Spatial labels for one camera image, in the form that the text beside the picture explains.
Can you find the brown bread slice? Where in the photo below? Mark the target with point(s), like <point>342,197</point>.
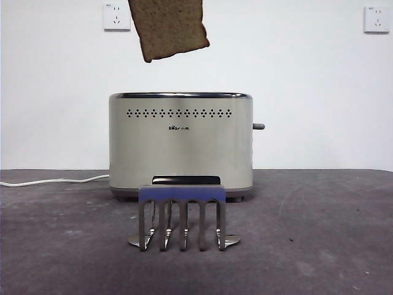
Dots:
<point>172,27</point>

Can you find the cream two-slot toaster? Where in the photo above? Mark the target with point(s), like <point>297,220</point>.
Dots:
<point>181,153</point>

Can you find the metal toast rack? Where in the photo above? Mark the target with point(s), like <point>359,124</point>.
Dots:
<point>181,193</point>

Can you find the grey toaster lever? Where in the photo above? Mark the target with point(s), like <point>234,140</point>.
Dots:
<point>259,126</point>

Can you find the white wall socket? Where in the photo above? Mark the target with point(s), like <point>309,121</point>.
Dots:
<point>376,20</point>
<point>117,18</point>

